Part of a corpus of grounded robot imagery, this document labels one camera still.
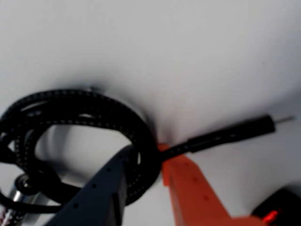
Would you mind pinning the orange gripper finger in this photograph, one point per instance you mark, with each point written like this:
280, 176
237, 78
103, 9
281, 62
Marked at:
192, 195

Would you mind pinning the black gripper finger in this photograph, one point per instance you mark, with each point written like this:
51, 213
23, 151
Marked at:
98, 200

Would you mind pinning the black silver AA battery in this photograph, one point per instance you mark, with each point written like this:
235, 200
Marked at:
18, 195

